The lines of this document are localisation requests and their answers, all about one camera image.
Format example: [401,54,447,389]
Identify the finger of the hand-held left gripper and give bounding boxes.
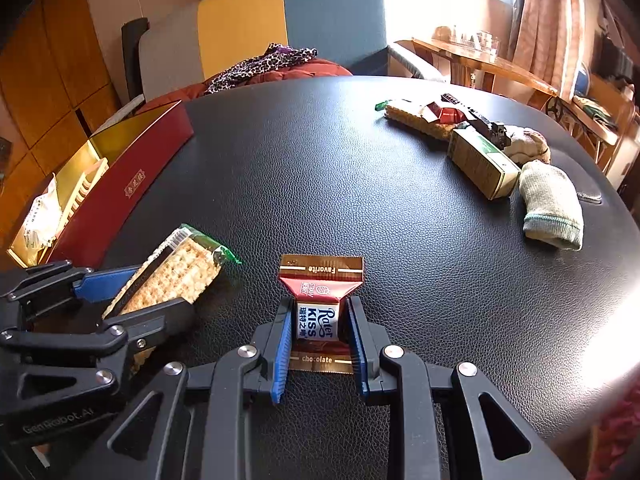
[0,297,197,397]
[0,260,143,322]

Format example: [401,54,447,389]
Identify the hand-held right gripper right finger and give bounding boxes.
[346,296,576,480]

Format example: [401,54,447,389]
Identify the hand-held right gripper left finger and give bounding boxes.
[60,297,296,480]

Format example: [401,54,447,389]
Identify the clear cracker packet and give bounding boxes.
[102,224,242,376]
[376,99,453,143]

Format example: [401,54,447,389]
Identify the red chocolate candy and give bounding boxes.
[425,101,468,126]
[278,254,364,376]

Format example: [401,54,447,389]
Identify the red gift box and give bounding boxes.
[6,100,195,268]

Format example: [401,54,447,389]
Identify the green tea box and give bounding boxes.
[446,127,522,200]

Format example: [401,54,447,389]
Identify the pale green sock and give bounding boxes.
[519,159,585,252]

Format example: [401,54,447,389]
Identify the long brown brick bar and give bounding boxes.
[440,92,511,148]

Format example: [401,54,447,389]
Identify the beige brown sock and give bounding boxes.
[502,127,552,166]

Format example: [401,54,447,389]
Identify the white plastic packet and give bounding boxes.
[22,175,66,251]

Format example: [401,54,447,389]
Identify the wooden cabinet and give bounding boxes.
[0,0,126,201]

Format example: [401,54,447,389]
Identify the leopard print cloth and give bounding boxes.
[205,42,319,96]

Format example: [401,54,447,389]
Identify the pink blanket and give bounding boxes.
[597,392,640,480]

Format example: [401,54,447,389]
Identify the black iron stand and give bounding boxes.
[545,95,586,136]

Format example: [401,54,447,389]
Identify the wooden side table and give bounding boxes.
[411,35,558,98]

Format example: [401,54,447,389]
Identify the clear glassware set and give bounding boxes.
[435,25,501,53]

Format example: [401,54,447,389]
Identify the multicolour sofa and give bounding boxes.
[121,0,448,106]

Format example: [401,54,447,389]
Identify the wooden shelf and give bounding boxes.
[570,60,640,181]

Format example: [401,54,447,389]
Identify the beige patterned curtain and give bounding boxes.
[510,0,586,101]

